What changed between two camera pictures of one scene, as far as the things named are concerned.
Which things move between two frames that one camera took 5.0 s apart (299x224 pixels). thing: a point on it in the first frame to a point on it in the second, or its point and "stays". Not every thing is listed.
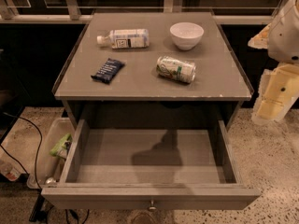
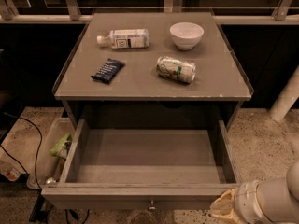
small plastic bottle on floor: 10,172 stays
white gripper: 285,39 to 246,200
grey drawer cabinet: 152,66 stays
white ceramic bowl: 186,35 stays
